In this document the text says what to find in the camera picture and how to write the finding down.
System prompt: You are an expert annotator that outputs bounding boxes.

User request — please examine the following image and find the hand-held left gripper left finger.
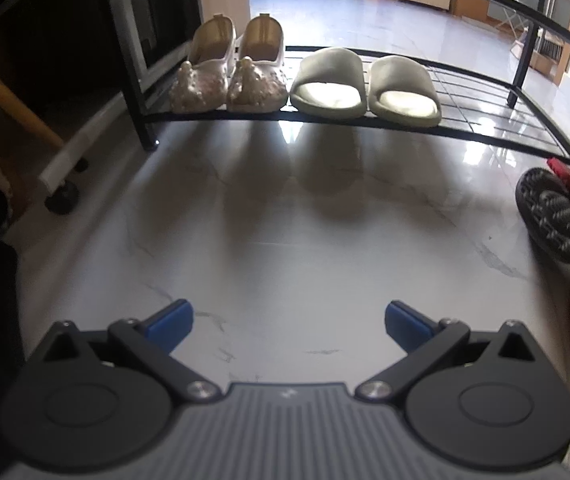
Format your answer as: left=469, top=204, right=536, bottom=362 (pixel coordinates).
left=25, top=299, right=218, bottom=403

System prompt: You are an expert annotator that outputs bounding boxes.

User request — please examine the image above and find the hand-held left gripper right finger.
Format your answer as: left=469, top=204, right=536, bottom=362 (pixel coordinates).
left=355, top=301, right=550, bottom=403

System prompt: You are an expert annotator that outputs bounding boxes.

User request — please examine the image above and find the dark grey slipper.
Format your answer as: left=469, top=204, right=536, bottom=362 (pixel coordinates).
left=515, top=167, right=570, bottom=265

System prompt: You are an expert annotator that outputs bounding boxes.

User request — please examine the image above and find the white rolling cabinet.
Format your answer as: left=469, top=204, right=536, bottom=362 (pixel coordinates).
left=39, top=91, right=133, bottom=216

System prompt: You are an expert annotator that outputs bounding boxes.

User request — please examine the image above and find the black metal shoe rack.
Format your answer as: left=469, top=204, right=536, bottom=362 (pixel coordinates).
left=102, top=0, right=570, bottom=171

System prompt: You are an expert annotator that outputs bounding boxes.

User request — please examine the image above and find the beige floral flat shoe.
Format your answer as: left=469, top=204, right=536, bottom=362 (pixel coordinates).
left=170, top=14, right=237, bottom=113
left=226, top=13, right=288, bottom=112

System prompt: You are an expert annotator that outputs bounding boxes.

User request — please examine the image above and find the beige slide slipper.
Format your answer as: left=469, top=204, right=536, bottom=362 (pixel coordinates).
left=367, top=55, right=443, bottom=128
left=290, top=47, right=368, bottom=120

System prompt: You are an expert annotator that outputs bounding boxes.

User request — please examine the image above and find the yellow wooden chair leg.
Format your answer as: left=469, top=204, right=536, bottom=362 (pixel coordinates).
left=0, top=42, right=64, bottom=149

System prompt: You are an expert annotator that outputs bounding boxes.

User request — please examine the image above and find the white folding rack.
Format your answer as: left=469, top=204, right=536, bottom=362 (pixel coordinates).
left=496, top=6, right=532, bottom=45

